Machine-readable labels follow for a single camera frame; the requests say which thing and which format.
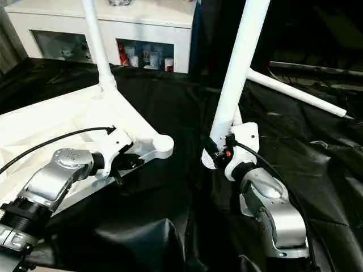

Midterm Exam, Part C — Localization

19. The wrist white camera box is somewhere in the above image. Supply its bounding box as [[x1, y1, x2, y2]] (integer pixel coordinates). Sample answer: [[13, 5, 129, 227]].
[[94, 127, 136, 179], [224, 122, 260, 182]]

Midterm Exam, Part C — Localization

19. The grey curtain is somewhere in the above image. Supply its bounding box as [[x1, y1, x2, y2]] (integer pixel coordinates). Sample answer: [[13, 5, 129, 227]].
[[0, 23, 28, 77]]

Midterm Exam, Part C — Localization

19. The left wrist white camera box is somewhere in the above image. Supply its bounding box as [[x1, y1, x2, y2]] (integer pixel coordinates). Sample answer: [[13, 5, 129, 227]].
[[94, 127, 136, 179]]

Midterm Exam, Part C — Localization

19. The white glass-door cabinet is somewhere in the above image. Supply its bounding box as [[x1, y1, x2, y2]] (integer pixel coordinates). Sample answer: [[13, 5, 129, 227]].
[[3, 0, 196, 74]]

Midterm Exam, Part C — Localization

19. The black plastic mat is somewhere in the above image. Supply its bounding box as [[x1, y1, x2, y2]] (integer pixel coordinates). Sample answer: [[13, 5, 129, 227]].
[[0, 56, 363, 272]]

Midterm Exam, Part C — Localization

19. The white plastic table top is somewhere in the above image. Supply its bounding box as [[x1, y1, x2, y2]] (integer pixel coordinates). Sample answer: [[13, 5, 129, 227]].
[[0, 82, 175, 216]]

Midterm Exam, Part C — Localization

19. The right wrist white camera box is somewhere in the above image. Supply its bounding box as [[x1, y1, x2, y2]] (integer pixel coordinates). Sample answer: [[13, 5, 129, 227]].
[[224, 122, 260, 182]]

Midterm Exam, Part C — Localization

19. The small red bottle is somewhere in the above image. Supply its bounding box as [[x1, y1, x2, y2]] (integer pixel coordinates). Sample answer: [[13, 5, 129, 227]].
[[119, 44, 128, 66]]

